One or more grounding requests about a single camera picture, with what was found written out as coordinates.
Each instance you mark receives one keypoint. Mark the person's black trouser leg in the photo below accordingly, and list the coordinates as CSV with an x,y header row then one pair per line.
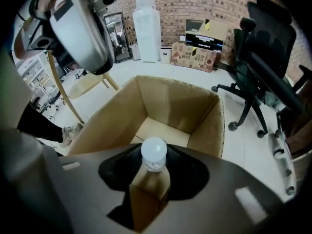
x,y
39,125

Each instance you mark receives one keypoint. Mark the black glass-door cabinet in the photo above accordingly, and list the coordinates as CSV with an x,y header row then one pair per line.
x,y
119,38

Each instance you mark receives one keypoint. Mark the white waste bin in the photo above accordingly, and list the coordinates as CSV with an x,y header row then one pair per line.
x,y
165,55

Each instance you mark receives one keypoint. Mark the small steel bin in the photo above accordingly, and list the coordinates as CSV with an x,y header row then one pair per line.
x,y
134,52

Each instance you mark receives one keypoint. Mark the grey wheeled base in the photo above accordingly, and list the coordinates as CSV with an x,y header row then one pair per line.
x,y
282,160

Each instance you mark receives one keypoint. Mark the open carton with black panel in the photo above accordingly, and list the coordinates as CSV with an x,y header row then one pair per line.
x,y
214,29

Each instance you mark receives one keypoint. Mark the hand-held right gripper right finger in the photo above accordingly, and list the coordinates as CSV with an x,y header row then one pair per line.
x,y
219,203

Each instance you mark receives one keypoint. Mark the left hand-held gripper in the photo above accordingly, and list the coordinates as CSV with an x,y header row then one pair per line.
x,y
78,33

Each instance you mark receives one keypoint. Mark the black office chair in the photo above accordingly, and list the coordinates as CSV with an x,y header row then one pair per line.
x,y
265,64

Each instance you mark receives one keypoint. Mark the person's beige shoe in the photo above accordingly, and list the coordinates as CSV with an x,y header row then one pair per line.
x,y
70,133

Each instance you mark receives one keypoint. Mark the white water dispenser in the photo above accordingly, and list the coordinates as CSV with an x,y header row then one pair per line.
x,y
147,33

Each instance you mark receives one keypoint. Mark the wooden table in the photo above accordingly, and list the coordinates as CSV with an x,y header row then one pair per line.
x,y
64,92

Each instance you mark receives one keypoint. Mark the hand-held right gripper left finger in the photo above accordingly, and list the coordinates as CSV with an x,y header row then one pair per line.
x,y
80,179

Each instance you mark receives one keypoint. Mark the white storage shelves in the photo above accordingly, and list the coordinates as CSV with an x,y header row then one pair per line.
x,y
36,79

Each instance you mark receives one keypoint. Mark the white-capped clear bottle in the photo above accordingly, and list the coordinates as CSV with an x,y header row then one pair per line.
x,y
154,150

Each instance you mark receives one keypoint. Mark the printed brown cardboard carton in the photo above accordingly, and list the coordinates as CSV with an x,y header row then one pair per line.
x,y
192,57

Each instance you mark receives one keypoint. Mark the brown cardboard box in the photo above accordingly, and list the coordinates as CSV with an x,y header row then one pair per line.
x,y
170,106

